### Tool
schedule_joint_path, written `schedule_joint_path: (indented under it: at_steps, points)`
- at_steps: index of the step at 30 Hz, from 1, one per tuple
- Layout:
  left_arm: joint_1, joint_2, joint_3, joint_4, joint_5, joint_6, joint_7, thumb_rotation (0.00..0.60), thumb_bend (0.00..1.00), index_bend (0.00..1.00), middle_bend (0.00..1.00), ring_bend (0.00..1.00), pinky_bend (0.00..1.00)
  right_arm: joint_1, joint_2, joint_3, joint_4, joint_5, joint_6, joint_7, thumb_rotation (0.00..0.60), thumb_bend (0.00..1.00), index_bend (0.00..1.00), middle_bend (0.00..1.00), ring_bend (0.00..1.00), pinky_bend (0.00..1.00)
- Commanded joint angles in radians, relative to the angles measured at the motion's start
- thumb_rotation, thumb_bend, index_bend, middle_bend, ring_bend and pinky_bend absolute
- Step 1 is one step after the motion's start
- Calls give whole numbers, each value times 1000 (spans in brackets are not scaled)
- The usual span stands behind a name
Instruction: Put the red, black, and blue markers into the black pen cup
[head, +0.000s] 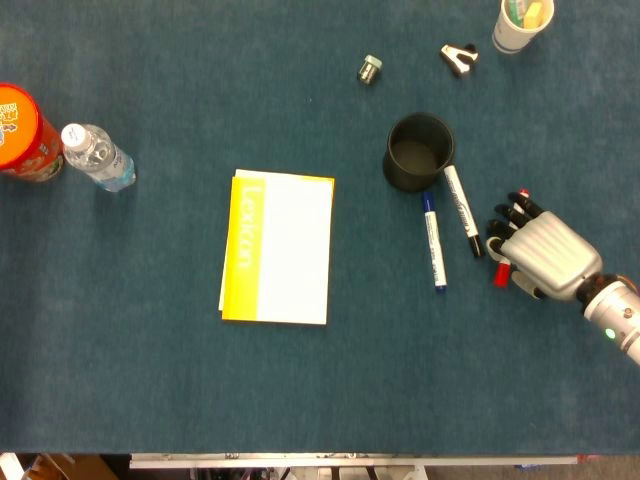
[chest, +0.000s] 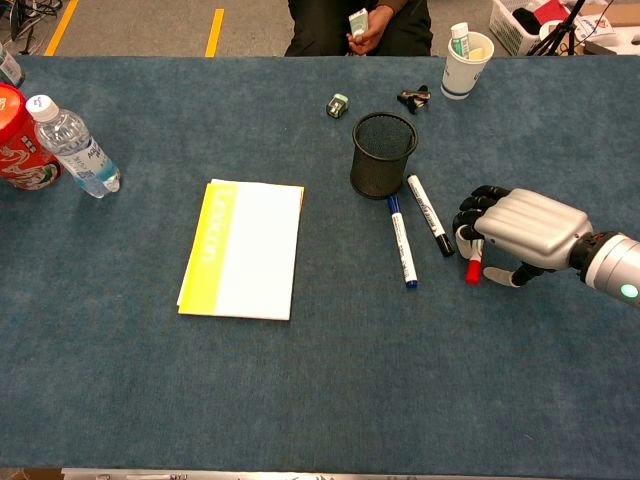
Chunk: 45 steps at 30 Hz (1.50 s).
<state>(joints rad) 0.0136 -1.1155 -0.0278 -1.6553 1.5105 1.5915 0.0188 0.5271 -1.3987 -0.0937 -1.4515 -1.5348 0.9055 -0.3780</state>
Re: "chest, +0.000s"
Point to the bare human hand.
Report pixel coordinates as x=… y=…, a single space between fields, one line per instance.
x=375 y=30

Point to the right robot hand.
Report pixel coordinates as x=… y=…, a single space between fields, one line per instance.
x=530 y=222

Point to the small pale green box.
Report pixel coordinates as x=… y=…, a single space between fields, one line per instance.
x=359 y=22

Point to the red whiteboard marker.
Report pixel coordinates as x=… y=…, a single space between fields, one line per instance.
x=472 y=274

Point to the black whiteboard marker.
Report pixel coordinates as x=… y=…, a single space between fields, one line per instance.
x=427 y=210

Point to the blue whiteboard marker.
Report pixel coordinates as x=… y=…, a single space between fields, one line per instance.
x=402 y=245

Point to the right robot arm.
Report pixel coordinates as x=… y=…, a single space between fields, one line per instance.
x=615 y=265

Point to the seated person in black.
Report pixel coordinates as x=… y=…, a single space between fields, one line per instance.
x=310 y=30

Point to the black mesh pen holder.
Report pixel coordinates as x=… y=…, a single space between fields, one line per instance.
x=377 y=170

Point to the small green pencil sharpener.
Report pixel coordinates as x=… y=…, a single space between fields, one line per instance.
x=337 y=106

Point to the green white glue stick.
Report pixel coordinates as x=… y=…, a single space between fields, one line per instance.
x=460 y=42

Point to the white paper cup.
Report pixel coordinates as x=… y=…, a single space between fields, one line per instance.
x=460 y=77

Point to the yellow eraser block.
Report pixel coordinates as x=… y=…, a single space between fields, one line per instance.
x=477 y=54

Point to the white plastic basket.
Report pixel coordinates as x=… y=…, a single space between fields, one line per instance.
x=510 y=30

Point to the black tripod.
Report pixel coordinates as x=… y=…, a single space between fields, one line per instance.
x=555 y=35

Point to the white printed package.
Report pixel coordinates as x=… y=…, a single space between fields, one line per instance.
x=595 y=27

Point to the flat tan cardboard carton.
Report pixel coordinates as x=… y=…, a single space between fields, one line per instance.
x=620 y=20

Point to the yellow and white notebook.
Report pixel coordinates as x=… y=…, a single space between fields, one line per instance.
x=255 y=250

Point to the blue felt table cover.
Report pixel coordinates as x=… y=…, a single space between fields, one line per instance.
x=320 y=380

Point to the clear plastic water bottle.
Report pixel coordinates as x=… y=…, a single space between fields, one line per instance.
x=75 y=150

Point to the red orange snack can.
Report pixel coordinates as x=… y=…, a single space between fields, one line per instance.
x=20 y=155

